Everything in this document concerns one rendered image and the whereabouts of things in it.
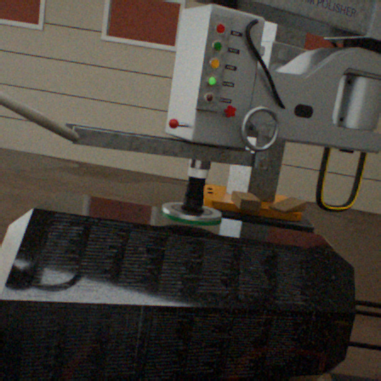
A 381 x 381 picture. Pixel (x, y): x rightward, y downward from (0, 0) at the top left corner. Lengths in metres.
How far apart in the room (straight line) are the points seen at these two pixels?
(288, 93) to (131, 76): 6.30
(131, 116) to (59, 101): 1.15
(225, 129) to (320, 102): 0.40
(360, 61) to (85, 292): 1.25
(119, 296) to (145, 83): 6.49
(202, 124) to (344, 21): 0.63
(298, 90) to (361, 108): 0.33
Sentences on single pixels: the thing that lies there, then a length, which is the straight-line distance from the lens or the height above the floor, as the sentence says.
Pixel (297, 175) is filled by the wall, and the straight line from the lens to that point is 7.80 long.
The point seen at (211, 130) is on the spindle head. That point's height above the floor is 1.15.
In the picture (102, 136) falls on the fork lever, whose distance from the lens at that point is 1.53.
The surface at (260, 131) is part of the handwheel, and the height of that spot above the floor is 1.17.
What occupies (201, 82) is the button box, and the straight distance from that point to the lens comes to 1.57.
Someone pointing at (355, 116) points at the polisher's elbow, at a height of 1.27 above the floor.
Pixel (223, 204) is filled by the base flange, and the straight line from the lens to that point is 2.42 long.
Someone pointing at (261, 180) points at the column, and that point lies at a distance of 2.57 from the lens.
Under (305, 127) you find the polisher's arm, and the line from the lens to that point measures 1.84.
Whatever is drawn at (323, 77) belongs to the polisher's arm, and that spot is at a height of 1.38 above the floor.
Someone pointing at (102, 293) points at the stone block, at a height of 0.61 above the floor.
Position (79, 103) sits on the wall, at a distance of 8.20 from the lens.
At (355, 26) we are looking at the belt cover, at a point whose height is 1.57.
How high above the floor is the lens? 1.24
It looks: 12 degrees down
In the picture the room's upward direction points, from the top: 9 degrees clockwise
